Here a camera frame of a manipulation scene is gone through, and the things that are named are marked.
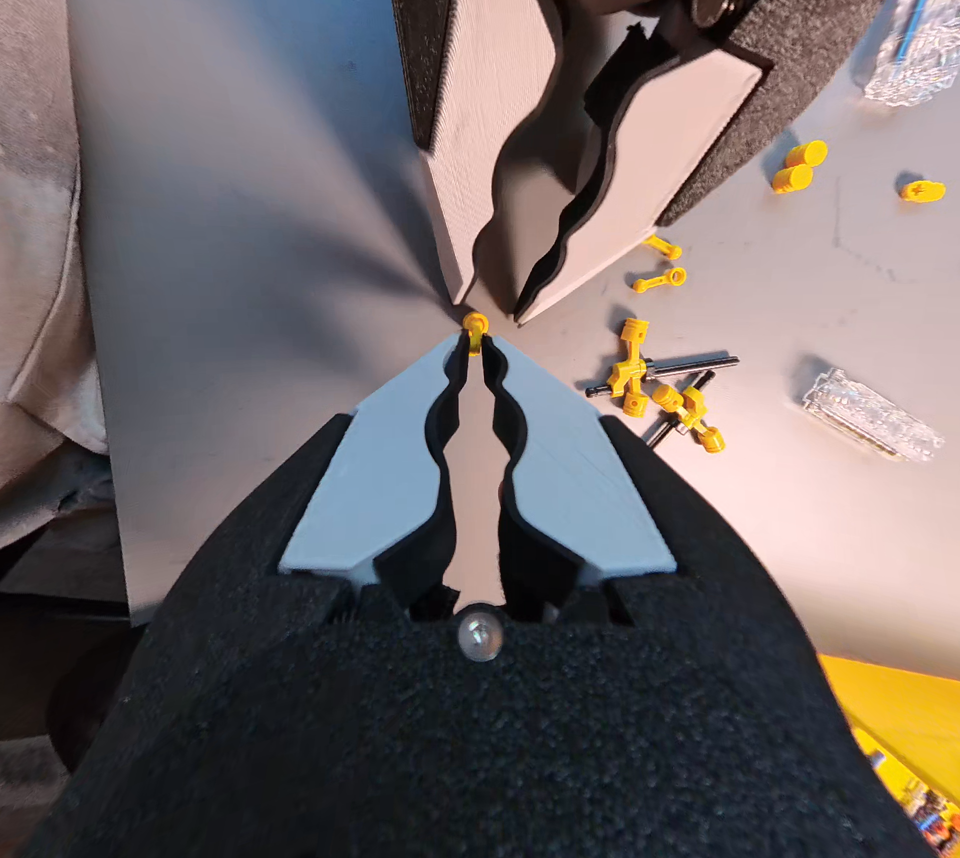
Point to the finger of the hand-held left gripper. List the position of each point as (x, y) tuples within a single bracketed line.
[(660, 146), (487, 86)]

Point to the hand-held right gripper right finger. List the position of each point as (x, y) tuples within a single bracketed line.
[(585, 498)]

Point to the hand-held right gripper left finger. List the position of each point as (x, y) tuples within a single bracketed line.
[(360, 498)]

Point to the yellow piston crank assembly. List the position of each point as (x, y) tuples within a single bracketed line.
[(630, 367), (690, 416)]

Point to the yellow connecting rod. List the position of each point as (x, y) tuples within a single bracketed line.
[(652, 284), (667, 249), (475, 314)]

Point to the grey desk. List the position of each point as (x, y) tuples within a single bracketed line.
[(262, 198)]

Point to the clear plastic building piece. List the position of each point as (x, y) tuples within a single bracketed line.
[(922, 41), (870, 416)]

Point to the yellow piston with cross mark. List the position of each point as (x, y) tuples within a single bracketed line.
[(922, 192)]

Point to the yellow storage bin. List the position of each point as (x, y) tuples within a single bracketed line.
[(900, 708)]

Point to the heap of red black parts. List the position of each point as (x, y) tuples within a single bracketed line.
[(934, 817)]

